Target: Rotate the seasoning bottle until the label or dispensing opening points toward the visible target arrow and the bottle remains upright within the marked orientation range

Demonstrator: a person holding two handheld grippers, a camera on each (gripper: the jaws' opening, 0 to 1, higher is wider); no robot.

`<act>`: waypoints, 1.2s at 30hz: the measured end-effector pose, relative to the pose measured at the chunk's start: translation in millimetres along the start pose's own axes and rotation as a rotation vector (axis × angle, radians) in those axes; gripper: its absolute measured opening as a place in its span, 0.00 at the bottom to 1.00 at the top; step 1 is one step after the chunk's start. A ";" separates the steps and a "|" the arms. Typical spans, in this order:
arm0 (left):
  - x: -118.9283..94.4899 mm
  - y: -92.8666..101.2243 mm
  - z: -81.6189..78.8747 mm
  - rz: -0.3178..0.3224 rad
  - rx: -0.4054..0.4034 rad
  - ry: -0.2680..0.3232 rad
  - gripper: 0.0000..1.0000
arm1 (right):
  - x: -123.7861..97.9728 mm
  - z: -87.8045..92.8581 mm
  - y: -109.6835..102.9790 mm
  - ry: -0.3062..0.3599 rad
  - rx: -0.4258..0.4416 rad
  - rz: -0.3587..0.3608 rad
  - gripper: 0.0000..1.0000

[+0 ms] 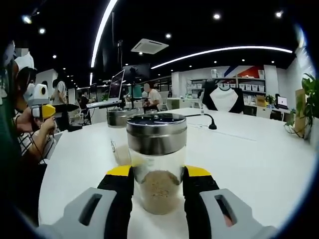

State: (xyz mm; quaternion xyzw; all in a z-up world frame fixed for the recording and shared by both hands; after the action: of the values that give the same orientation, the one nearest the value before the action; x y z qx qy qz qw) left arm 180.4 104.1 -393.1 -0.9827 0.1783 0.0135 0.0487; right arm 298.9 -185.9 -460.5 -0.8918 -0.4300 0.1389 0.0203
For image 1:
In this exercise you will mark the black ceiling pole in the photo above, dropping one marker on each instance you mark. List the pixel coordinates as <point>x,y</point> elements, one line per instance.
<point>120,49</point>

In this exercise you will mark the short curved ceiling light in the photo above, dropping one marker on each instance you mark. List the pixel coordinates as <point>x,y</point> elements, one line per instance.
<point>261,47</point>

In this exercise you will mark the tall seasoning bottle brown powder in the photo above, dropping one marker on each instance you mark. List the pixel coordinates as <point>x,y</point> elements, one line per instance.
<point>156,139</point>

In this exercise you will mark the open cardboard box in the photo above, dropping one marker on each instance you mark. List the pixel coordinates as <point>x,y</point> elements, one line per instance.
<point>260,100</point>

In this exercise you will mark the black hanging monitor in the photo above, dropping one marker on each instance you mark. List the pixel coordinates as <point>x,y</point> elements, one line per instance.
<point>142,71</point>

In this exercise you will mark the brown paper bag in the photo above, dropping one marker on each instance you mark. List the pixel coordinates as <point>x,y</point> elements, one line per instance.
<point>300,109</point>

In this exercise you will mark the tall seasoning bottle cream powder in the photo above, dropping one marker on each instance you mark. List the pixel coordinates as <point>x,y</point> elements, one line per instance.
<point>117,119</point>

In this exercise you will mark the green potted plant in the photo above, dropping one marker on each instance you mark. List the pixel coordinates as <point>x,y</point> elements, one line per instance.
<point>311,99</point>

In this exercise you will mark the shelf with white storage bins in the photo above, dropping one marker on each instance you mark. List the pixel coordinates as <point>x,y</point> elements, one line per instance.
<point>249,87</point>

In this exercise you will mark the open silver laptop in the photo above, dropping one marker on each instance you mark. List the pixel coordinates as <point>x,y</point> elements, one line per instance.
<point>115,87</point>

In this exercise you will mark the teal panel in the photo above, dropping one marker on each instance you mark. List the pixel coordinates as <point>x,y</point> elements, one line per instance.
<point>136,90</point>

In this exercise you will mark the ceiling air conditioner unit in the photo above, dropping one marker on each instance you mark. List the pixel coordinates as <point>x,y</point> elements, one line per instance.
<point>149,46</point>

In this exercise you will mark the black stand base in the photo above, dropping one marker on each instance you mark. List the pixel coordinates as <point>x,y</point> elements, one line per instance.
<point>72,127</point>

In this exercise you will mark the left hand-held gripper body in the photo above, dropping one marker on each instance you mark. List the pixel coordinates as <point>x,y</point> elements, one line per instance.
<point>38,95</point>

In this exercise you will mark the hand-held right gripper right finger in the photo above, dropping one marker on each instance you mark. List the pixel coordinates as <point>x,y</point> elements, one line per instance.
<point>197,211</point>

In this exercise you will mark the black laptop white screen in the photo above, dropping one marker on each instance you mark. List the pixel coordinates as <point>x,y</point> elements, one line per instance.
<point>282,102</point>

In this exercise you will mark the black laptop stand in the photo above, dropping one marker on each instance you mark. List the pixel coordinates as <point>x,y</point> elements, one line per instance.
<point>129,104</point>

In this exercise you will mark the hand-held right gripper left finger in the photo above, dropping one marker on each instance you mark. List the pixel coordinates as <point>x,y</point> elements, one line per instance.
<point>117,211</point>

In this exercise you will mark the long curved ceiling light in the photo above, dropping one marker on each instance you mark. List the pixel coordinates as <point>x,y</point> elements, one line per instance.
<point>92,63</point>

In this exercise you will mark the person's left hand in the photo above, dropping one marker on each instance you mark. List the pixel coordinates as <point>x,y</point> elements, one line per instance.
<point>47,127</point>

